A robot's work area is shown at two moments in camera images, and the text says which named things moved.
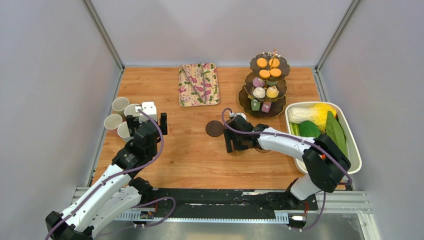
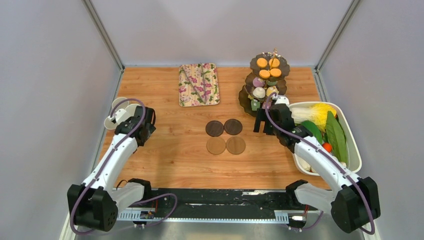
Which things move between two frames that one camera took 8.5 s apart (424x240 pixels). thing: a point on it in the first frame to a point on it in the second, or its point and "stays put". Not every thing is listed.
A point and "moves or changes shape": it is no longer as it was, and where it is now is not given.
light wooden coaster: [237, 153] to [216, 145]
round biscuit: [264, 74] stays put
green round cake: [271, 83] stays put
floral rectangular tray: [198, 85] stays put
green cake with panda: [255, 104] stays put
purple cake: [258, 82] stays put
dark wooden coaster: [261, 150] moves or changes shape
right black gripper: [229, 135] to [260, 117]
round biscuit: [262, 62] stays put
